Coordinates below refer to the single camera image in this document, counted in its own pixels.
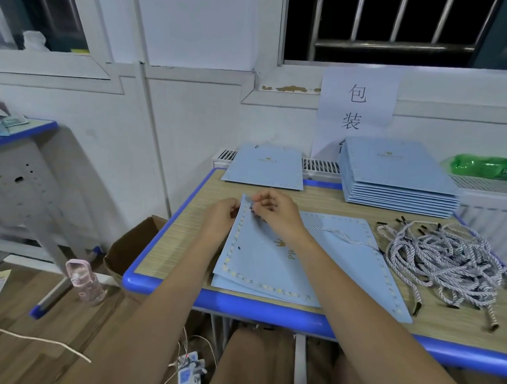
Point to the person's left hand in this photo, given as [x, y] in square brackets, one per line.
[219, 218]

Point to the person's right hand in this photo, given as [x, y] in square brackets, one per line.
[279, 214]

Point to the crown-print light blue paper bag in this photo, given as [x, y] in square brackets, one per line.
[264, 165]
[259, 269]

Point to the stack of blue paper bags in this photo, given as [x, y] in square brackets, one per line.
[399, 170]

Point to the person's left forearm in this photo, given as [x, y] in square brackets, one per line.
[149, 319]

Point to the person's right forearm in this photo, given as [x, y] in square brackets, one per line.
[365, 326]

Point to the person's leg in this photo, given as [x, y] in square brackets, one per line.
[252, 364]

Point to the blue-edged wooden desk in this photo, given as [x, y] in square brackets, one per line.
[181, 245]

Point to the brown cardboard box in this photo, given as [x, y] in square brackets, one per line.
[131, 248]

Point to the white paper sign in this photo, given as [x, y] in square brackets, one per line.
[356, 106]

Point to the pink water bottle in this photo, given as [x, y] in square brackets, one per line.
[87, 283]

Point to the white power strip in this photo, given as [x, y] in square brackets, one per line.
[189, 372]

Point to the grey metal desk blue edge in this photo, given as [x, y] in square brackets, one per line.
[21, 190]

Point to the metal window grille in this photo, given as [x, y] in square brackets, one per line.
[391, 45]

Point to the green plastic bottle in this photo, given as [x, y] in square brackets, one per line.
[487, 167]

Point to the small white container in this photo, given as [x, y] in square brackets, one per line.
[35, 41]

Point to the white framed window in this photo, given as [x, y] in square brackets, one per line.
[44, 17]

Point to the teal framed sliding window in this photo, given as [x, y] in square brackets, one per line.
[504, 41]

